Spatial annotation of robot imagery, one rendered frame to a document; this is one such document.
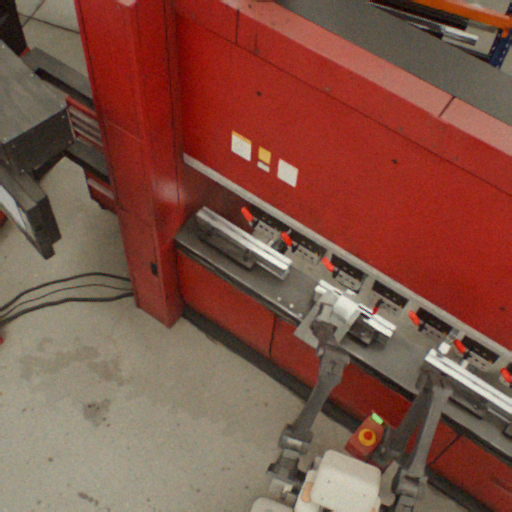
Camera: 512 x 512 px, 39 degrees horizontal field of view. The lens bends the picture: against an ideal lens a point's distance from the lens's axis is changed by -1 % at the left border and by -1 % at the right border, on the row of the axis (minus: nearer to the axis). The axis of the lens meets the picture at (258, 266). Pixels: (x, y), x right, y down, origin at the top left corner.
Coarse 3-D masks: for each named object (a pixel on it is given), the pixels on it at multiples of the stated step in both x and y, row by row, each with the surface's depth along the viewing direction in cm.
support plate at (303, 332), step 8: (328, 296) 319; (312, 312) 314; (360, 312) 316; (304, 320) 312; (336, 320) 313; (352, 320) 313; (304, 328) 310; (344, 328) 311; (296, 336) 309; (304, 336) 309; (312, 336) 309; (336, 336) 309; (312, 344) 307
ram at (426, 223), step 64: (192, 64) 255; (256, 64) 234; (192, 128) 286; (256, 128) 260; (320, 128) 238; (384, 128) 220; (256, 192) 292; (320, 192) 265; (384, 192) 243; (448, 192) 224; (384, 256) 270; (448, 256) 247; (448, 320) 275
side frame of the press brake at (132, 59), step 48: (96, 0) 224; (144, 0) 222; (96, 48) 245; (144, 48) 236; (96, 96) 268; (144, 96) 253; (144, 144) 273; (144, 192) 304; (192, 192) 335; (144, 240) 341; (144, 288) 390
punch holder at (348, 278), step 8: (336, 256) 290; (336, 264) 294; (344, 264) 291; (328, 272) 302; (344, 272) 295; (352, 272) 292; (360, 272) 288; (344, 280) 299; (352, 280) 295; (360, 280) 292; (352, 288) 300
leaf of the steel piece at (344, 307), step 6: (342, 300) 318; (348, 300) 318; (336, 306) 316; (342, 306) 316; (348, 306) 317; (354, 306) 317; (336, 312) 315; (342, 312) 315; (348, 312) 315; (342, 318) 312; (348, 318) 314
